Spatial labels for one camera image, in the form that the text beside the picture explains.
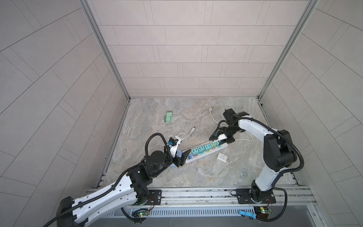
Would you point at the white multicolour power strip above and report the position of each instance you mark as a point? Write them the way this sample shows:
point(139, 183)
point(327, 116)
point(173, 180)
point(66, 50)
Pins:
point(191, 158)

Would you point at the circuit board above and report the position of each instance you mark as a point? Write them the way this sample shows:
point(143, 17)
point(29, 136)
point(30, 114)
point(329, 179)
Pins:
point(263, 212)
point(141, 213)

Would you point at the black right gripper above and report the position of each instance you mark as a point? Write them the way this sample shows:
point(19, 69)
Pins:
point(229, 140)

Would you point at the blue tape tag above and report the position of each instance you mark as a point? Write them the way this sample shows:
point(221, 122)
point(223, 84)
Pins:
point(247, 214)

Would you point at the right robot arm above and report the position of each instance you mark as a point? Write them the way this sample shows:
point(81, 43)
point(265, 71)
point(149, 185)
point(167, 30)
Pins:
point(279, 154)

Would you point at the blue round power cube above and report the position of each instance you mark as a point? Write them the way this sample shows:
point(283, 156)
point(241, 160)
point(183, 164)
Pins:
point(178, 154)

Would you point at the left circuit board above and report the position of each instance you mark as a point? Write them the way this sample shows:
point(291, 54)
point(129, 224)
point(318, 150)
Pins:
point(141, 213)

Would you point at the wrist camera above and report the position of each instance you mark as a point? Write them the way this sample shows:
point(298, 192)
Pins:
point(174, 142)
point(217, 137)

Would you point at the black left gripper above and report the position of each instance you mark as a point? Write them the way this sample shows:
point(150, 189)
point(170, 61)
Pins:
point(181, 161)

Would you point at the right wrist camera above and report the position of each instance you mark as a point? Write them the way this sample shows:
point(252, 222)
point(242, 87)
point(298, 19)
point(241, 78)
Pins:
point(217, 137)

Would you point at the right circuit board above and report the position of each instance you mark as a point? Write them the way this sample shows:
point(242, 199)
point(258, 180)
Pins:
point(263, 212)

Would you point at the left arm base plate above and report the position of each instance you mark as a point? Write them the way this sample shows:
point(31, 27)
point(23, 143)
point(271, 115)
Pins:
point(154, 198)

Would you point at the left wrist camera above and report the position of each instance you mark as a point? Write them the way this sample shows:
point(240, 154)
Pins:
point(174, 142)

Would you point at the aluminium rail frame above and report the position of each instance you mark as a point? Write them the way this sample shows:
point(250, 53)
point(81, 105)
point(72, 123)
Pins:
point(215, 202)

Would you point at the white charger block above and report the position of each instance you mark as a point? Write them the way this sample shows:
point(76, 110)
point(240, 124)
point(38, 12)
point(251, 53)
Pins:
point(222, 157)

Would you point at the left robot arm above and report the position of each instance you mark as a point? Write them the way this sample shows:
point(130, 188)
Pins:
point(129, 188)

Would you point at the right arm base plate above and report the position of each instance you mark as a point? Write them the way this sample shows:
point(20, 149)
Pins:
point(254, 196)

